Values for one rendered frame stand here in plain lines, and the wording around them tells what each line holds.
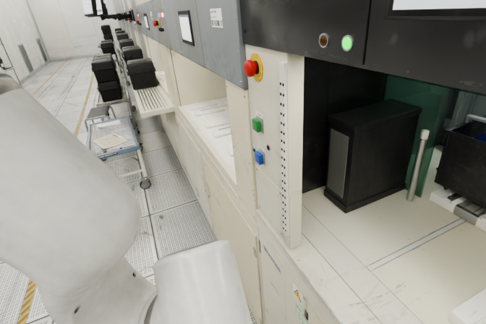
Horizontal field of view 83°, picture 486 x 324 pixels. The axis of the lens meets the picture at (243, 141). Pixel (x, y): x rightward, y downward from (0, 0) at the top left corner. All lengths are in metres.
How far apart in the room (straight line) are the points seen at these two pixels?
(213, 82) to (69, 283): 1.98
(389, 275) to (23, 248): 0.75
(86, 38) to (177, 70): 11.91
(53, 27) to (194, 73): 12.09
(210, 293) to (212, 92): 1.95
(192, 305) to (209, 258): 0.04
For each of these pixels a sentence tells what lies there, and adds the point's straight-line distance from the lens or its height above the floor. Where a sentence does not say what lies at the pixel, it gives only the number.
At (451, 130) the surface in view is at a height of 1.12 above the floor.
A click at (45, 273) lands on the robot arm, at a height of 1.35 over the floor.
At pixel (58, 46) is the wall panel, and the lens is 14.02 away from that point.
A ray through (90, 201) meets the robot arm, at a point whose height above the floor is 1.38.
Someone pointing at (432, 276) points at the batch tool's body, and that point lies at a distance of 0.87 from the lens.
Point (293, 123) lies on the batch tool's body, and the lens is 0.61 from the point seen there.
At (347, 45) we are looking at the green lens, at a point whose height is 1.43.
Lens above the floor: 1.49
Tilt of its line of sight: 26 degrees down
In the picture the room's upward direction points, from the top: 5 degrees counter-clockwise
